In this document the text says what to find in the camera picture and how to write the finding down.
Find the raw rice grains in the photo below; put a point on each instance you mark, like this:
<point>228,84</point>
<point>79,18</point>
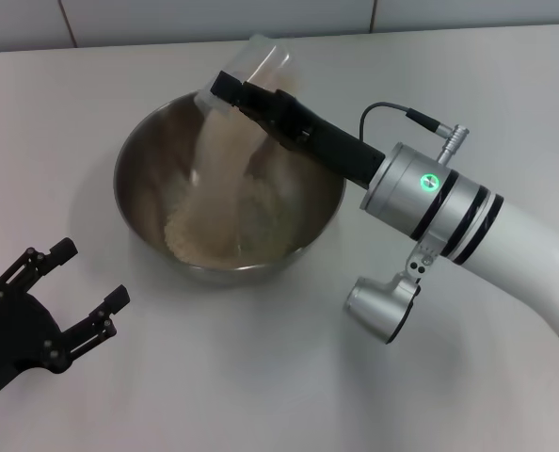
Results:
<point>213,212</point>

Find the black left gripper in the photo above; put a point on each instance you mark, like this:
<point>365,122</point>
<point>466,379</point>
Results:
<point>16,334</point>

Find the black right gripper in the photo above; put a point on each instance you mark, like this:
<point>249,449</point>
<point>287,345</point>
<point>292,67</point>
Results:
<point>331,146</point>

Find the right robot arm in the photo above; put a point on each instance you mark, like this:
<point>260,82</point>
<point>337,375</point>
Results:
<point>496,226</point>

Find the stainless steel mixing bowl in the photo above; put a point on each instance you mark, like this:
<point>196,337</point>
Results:
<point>303,226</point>

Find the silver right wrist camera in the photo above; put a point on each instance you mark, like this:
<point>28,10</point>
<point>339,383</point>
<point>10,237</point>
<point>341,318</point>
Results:
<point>378,306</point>

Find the clear plastic cup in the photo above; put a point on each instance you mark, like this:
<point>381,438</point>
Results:
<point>260,56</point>

